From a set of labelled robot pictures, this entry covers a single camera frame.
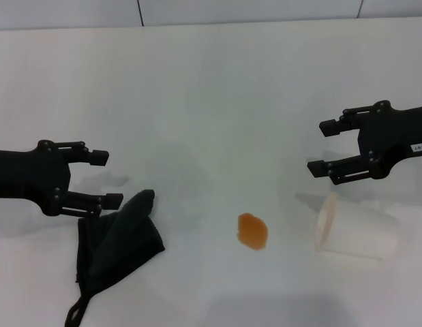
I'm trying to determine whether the white paper cup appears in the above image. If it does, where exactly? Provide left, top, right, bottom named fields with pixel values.
left=315, top=191, right=400, bottom=262

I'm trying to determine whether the dark rag with loop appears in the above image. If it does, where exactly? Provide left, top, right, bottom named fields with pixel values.
left=64, top=189, right=166, bottom=327

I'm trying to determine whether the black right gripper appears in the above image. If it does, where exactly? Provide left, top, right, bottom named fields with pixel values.
left=306, top=100, right=422, bottom=187

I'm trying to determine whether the orange-brown liquid stain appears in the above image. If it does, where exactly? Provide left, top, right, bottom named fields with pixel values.
left=237, top=213, right=269, bottom=252

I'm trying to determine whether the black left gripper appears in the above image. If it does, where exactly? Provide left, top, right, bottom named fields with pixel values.
left=0, top=140, right=125, bottom=219

